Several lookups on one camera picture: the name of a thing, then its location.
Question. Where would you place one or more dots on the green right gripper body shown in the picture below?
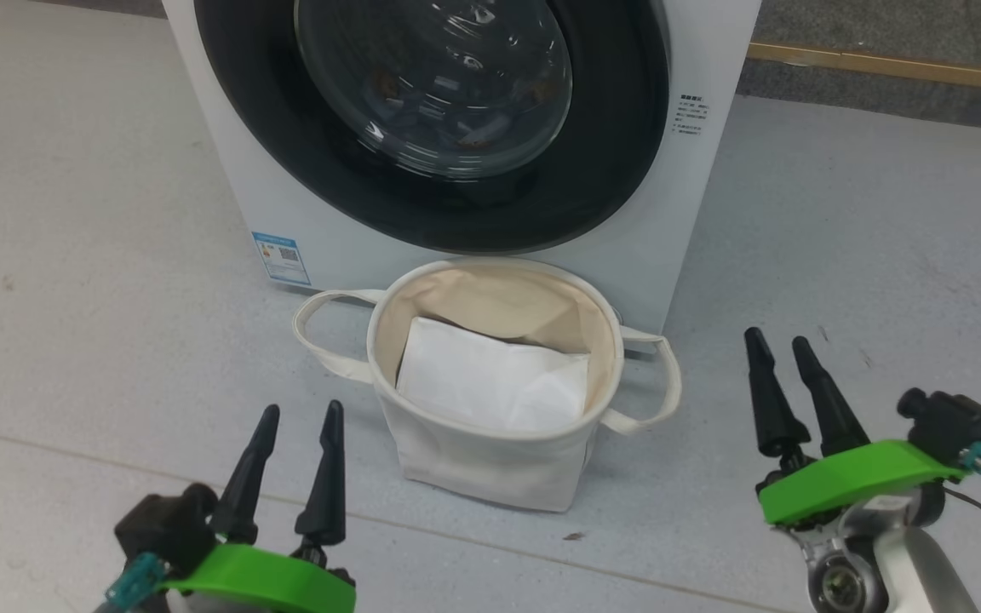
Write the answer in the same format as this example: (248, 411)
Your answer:
(857, 477)

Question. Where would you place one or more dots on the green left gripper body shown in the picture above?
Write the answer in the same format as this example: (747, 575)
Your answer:
(269, 583)

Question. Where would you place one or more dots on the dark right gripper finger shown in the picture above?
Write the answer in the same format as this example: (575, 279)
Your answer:
(831, 417)
(776, 417)

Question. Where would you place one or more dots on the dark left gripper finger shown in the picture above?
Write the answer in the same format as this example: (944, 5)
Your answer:
(327, 494)
(243, 494)

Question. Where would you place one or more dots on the round black glass washer door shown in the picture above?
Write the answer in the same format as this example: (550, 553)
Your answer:
(286, 136)

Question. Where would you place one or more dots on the cream canvas laundry basket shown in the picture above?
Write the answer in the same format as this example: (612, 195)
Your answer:
(490, 468)

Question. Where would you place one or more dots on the white front-load washing machine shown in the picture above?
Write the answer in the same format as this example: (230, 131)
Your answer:
(329, 243)

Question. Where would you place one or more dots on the white folded sheet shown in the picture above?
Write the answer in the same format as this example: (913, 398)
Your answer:
(482, 379)

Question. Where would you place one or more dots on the blue energy label sticker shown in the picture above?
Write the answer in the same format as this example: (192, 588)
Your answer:
(281, 257)

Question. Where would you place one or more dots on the wooden floor strip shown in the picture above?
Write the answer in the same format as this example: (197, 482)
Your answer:
(882, 65)

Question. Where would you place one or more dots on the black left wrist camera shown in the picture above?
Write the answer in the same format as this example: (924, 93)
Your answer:
(163, 528)

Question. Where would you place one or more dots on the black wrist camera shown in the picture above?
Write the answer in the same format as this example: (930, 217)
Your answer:
(955, 426)
(163, 528)

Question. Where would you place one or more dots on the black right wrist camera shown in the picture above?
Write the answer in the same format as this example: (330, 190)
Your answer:
(955, 426)

